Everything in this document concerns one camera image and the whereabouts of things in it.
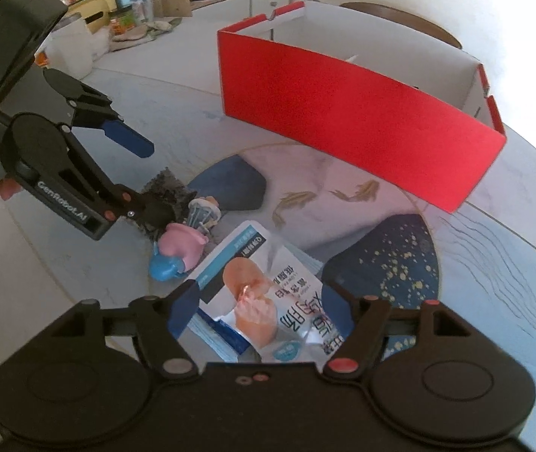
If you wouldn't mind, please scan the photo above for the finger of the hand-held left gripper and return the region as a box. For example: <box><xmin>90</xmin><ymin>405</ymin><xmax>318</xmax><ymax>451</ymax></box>
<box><xmin>43</xmin><ymin>69</ymin><xmax>156</xmax><ymax>159</ymax></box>
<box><xmin>60</xmin><ymin>132</ymin><xmax>181</xmax><ymax>232</ymax></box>

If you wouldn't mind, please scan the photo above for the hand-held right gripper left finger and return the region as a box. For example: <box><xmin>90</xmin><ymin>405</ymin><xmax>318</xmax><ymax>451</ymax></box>
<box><xmin>49</xmin><ymin>280</ymin><xmax>201</xmax><ymax>380</ymax></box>

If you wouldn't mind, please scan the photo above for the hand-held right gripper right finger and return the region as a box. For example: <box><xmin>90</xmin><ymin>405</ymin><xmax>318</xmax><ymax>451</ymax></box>
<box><xmin>323</xmin><ymin>282</ymin><xmax>478</xmax><ymax>380</ymax></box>

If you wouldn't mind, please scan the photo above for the dark grey scouring pad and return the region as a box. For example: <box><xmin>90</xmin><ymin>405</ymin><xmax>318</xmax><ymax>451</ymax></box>
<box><xmin>140</xmin><ymin>166</ymin><xmax>198</xmax><ymax>241</ymax></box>

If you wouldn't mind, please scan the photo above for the blue plastic toy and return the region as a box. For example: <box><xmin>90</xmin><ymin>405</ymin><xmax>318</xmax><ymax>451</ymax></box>
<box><xmin>149</xmin><ymin>242</ymin><xmax>188</xmax><ymax>283</ymax></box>

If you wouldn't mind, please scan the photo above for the clear sausage packet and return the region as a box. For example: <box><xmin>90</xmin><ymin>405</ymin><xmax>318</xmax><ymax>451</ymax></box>
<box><xmin>185</xmin><ymin>220</ymin><xmax>358</xmax><ymax>363</ymax></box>

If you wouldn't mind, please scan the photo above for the pink plastic toy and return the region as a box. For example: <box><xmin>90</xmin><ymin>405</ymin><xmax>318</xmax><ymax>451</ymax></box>
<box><xmin>162</xmin><ymin>223</ymin><xmax>209</xmax><ymax>267</ymax></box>

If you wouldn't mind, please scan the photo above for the red cardboard box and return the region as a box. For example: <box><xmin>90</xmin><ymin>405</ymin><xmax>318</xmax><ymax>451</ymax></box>
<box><xmin>216</xmin><ymin>0</ymin><xmax>506</xmax><ymax>215</ymax></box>

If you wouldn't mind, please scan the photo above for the round fish print placemat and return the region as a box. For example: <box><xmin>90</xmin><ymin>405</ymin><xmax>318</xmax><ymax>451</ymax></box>
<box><xmin>188</xmin><ymin>144</ymin><xmax>443</xmax><ymax>363</ymax></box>

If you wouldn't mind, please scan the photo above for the beige crumpled cloth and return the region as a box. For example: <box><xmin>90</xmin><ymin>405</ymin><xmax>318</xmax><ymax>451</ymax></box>
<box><xmin>108</xmin><ymin>16</ymin><xmax>184</xmax><ymax>52</ymax></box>

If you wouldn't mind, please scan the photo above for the small green orange jar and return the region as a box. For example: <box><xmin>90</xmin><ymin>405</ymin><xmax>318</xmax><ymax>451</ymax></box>
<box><xmin>108</xmin><ymin>7</ymin><xmax>137</xmax><ymax>36</ymax></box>

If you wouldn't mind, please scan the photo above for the light wooden stand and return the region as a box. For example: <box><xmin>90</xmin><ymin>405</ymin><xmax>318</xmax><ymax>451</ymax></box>
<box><xmin>150</xmin><ymin>0</ymin><xmax>193</xmax><ymax>22</ymax></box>

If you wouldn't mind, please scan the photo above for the brown wooden chair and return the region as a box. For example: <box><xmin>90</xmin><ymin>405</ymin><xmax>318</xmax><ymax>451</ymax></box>
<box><xmin>341</xmin><ymin>1</ymin><xmax>464</xmax><ymax>50</ymax></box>

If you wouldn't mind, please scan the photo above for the yellow container black handle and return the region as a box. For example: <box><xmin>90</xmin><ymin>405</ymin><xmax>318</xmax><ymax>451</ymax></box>
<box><xmin>65</xmin><ymin>0</ymin><xmax>118</xmax><ymax>34</ymax></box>

